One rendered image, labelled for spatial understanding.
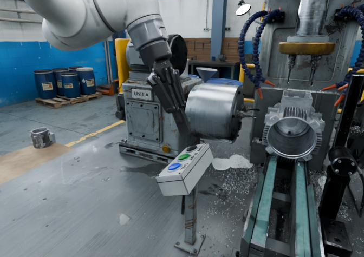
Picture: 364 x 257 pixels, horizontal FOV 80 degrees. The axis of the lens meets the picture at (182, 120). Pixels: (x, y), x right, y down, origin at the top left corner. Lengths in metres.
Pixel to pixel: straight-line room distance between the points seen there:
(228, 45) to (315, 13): 5.20
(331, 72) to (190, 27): 5.77
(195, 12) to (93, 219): 6.23
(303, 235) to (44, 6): 0.72
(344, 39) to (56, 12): 1.01
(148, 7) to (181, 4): 6.33
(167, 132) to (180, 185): 0.51
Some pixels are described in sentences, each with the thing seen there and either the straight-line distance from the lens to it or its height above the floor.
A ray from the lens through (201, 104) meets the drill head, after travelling 0.88.
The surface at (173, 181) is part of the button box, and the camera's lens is 0.49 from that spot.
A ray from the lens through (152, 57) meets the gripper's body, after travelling 0.54.
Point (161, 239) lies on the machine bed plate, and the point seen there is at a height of 0.80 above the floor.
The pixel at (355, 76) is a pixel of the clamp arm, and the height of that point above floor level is 1.25.
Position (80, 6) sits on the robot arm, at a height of 1.41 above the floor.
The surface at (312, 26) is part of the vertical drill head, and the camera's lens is 0.90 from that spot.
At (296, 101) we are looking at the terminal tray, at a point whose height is 1.13.
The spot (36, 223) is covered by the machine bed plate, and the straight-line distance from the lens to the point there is 0.89.
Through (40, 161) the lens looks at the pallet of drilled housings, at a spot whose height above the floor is 0.15.
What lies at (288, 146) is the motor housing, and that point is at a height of 0.94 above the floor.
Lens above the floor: 1.34
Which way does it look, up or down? 20 degrees down
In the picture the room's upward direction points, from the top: straight up
